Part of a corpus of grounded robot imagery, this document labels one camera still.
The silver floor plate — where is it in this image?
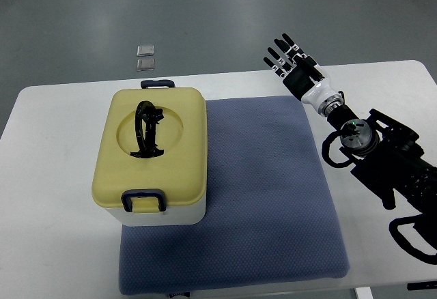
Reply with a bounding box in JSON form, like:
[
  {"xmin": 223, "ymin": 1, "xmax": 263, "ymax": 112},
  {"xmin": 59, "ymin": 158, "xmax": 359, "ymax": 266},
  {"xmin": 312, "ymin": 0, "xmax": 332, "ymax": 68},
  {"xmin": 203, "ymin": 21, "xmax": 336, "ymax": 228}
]
[
  {"xmin": 137, "ymin": 58, "xmax": 155, "ymax": 72},
  {"xmin": 137, "ymin": 44, "xmax": 154, "ymax": 57}
]

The upper silver floor plate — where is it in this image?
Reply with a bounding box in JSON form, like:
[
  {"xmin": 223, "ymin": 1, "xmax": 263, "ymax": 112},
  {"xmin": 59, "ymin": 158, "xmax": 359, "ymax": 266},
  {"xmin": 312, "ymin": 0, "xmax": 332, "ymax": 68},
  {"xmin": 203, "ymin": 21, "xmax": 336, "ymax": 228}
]
[{"xmin": 137, "ymin": 44, "xmax": 154, "ymax": 57}]

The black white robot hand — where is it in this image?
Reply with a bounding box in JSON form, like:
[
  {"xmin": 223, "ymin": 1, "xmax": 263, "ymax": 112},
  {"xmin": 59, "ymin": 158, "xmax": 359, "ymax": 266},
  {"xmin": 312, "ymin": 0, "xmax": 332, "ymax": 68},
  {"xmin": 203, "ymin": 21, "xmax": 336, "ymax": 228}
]
[{"xmin": 264, "ymin": 33, "xmax": 346, "ymax": 117}]

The white table leg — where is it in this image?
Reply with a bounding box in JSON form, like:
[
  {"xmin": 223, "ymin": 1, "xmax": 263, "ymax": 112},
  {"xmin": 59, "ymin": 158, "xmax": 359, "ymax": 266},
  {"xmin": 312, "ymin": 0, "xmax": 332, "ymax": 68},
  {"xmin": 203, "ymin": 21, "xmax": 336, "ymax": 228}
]
[{"xmin": 354, "ymin": 287, "xmax": 373, "ymax": 299}]

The yellow box lid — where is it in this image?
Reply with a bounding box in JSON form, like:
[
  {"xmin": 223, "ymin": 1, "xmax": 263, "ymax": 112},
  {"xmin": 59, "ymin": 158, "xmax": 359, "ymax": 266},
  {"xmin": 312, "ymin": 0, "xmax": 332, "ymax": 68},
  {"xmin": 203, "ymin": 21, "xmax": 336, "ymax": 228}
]
[{"xmin": 91, "ymin": 79, "xmax": 207, "ymax": 214}]

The white storage box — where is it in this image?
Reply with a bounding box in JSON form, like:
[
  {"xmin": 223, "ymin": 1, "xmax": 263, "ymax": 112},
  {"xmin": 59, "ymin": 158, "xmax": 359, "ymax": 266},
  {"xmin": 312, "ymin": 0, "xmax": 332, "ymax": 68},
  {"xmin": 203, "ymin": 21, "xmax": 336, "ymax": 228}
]
[{"xmin": 108, "ymin": 99, "xmax": 208, "ymax": 227}]

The blue padded mat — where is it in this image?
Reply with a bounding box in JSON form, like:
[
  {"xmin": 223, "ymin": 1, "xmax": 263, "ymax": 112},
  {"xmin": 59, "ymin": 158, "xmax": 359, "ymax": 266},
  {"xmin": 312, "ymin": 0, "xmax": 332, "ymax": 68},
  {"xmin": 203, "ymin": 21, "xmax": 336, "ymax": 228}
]
[{"xmin": 119, "ymin": 96, "xmax": 349, "ymax": 295}]

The black table control panel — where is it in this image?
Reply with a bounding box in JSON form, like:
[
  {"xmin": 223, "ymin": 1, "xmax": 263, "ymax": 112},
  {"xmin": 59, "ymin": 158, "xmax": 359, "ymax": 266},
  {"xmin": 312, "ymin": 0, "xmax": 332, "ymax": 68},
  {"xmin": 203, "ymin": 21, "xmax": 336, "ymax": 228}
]
[{"xmin": 407, "ymin": 281, "xmax": 437, "ymax": 291}]

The lower silver floor plate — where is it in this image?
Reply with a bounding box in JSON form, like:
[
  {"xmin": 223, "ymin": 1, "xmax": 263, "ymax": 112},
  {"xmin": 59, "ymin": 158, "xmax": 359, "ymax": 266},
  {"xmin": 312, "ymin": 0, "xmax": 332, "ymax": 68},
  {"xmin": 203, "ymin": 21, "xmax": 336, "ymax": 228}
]
[{"xmin": 137, "ymin": 58, "xmax": 155, "ymax": 72}]

